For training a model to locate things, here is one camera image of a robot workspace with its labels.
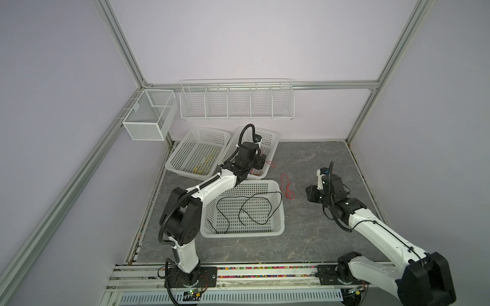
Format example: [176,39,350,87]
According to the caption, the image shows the back left white plastic basket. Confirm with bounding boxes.
[165,127,231,181]

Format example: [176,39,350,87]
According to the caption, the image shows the back right white plastic basket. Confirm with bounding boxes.
[217,126,279,180]

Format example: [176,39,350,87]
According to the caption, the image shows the front white plastic basket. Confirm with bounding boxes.
[200,180,285,238]

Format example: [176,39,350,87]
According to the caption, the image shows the yellow cable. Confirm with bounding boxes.
[192,154,216,176]

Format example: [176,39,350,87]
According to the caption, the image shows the long white wire wall shelf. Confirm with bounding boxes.
[179,79,296,120]

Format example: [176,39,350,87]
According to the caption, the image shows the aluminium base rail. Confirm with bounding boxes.
[104,258,402,292]

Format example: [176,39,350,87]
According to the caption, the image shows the white slotted cable duct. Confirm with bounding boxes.
[119,288,343,305]

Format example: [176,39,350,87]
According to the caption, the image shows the white mesh wall box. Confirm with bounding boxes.
[122,89,178,141]

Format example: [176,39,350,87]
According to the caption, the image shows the red cable bundle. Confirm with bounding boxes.
[263,159,296,200]

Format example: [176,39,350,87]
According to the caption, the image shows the aluminium frame profile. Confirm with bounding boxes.
[93,0,148,88]

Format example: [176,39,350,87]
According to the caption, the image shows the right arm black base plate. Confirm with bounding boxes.
[315,264,342,286]

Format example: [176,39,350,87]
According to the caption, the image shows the black cable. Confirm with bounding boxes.
[206,190,283,235]

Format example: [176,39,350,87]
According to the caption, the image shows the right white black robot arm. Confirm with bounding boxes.
[306,166,457,305]

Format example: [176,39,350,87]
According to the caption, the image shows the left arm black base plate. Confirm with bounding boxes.
[165,266,218,288]

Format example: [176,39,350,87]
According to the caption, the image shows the white plastic basket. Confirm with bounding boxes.
[165,127,231,181]
[200,180,285,238]
[217,126,279,180]

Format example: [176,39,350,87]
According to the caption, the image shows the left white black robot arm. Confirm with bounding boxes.
[158,124,265,285]

